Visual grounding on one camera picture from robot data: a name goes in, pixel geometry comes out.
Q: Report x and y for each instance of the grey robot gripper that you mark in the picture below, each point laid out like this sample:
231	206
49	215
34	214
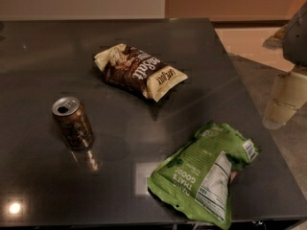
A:
296	40

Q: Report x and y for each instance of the brown chip bag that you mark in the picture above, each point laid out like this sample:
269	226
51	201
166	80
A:
138	71

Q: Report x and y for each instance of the green rice chip bag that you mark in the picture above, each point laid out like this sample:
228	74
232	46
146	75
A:
195	180

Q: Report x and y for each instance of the brown soda can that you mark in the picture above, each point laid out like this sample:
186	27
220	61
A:
70	116

